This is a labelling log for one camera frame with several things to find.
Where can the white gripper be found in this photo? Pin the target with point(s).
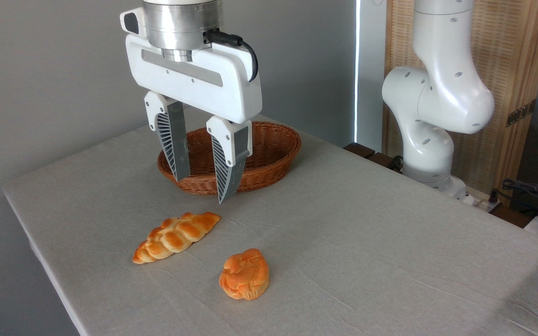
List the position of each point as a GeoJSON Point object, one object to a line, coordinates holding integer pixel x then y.
{"type": "Point", "coordinates": [231, 88]}

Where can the brown wicker oval basket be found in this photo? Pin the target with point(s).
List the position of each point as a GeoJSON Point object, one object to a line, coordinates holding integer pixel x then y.
{"type": "Point", "coordinates": [271, 149]}

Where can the round orange bread bun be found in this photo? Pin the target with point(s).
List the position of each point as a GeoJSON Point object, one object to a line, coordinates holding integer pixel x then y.
{"type": "Point", "coordinates": [244, 275]}

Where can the long braided bread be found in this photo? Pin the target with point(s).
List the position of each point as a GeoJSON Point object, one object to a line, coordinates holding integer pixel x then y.
{"type": "Point", "coordinates": [175, 235]}

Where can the white power strip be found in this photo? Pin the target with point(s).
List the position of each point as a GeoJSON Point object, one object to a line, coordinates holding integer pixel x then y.
{"type": "Point", "coordinates": [477, 198]}

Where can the grey tablecloth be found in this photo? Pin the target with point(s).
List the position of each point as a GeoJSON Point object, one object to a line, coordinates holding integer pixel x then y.
{"type": "Point", "coordinates": [343, 256]}

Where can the bamboo folding screen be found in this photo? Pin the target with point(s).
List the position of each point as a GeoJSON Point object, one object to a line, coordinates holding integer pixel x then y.
{"type": "Point", "coordinates": [512, 51]}

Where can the dark metal screen hinge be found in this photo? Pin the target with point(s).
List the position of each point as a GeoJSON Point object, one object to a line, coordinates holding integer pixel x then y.
{"type": "Point", "coordinates": [521, 113]}

